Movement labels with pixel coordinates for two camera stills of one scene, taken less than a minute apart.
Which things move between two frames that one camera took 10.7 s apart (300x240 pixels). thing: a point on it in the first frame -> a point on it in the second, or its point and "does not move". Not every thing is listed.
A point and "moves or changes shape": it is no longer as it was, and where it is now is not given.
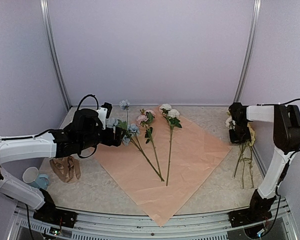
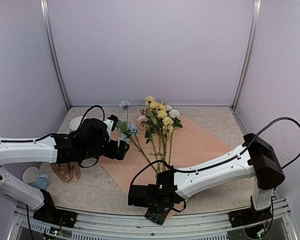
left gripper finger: x=116 y=140 -> x=118 y=156
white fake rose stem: x=172 y=115 does not move
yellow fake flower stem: x=247 y=153 moves or changes shape
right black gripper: x=234 y=139 -> x=158 y=218
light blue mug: x=42 y=181 does not move
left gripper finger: x=119 y=132 -> x=123 y=147
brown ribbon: x=65 y=168 does not move
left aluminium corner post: x=45 y=13 does not move
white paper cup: x=30 y=174 does not move
